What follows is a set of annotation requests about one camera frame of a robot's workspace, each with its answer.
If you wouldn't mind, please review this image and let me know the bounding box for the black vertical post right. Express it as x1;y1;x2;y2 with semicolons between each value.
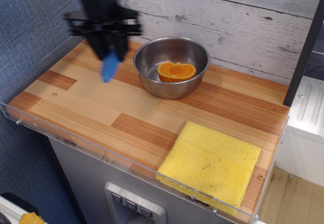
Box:
283;0;323;107

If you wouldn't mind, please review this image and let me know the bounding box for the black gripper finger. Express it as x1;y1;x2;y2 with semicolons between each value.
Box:
86;33;109;60
112;32;128;61

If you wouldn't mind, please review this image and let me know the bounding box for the silver toy fridge cabinet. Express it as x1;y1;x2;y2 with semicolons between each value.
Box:
48;136;228;224

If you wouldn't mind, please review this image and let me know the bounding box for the orange toy fruit slice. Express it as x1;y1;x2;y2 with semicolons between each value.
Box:
157;62;197;83

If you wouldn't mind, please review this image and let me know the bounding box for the clear acrylic table guard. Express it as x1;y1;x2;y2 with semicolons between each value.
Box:
2;41;289;223

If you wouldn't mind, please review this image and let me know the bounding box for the white toy sink unit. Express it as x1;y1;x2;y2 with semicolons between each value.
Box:
275;76;323;186

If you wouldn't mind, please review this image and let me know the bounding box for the silver metal bowl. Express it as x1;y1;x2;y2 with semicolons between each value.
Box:
133;37;210;99

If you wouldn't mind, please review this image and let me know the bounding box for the yellow folded cloth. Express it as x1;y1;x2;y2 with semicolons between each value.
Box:
156;121;261;215

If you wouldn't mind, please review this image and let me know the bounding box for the blue handled metal fork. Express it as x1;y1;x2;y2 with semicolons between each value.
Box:
101;48;120;83

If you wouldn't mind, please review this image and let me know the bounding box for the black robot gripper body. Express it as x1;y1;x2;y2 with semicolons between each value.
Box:
63;0;142;35

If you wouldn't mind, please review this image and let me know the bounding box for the yellow object bottom left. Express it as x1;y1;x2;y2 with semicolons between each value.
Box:
18;212;45;224

